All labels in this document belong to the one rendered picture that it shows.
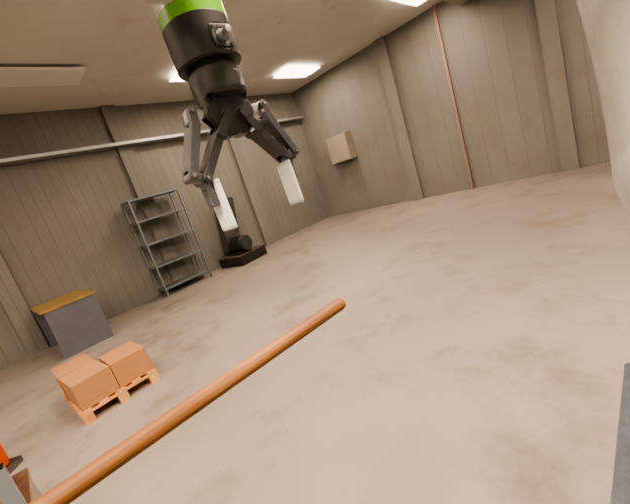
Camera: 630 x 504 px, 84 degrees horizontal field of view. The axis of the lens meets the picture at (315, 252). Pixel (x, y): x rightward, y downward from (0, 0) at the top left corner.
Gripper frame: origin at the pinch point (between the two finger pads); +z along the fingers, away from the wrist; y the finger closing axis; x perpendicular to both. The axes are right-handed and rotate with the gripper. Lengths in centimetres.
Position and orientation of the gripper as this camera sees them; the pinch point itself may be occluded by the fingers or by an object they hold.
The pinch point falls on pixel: (264, 208)
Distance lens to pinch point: 53.6
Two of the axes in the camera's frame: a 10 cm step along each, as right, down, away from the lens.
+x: -6.9, 1.1, 7.2
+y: 6.5, -3.6, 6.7
